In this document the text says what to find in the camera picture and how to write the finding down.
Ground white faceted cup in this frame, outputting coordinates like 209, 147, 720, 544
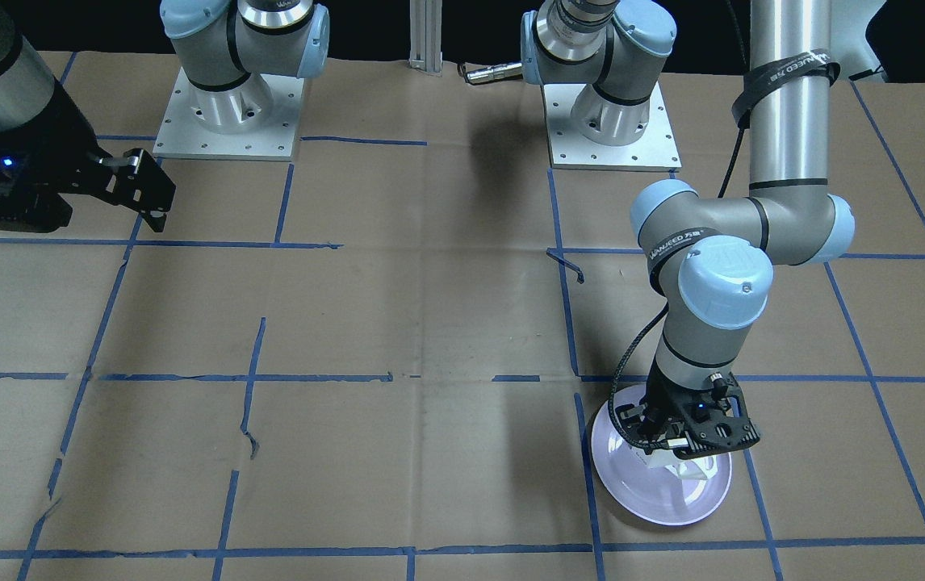
641, 449, 720, 481

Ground aluminium frame post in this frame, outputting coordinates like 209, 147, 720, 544
408, 0, 443, 76

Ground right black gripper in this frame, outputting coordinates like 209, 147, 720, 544
0, 82, 176, 234

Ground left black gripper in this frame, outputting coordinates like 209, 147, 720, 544
611, 373, 761, 460

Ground lavender plate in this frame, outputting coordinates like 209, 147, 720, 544
589, 405, 733, 526

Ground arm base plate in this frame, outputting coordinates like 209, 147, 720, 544
542, 84, 683, 172
153, 70, 305, 162

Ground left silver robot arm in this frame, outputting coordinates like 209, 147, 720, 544
521, 1, 855, 461

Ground brown paper table cover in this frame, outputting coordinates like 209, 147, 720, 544
0, 61, 925, 580

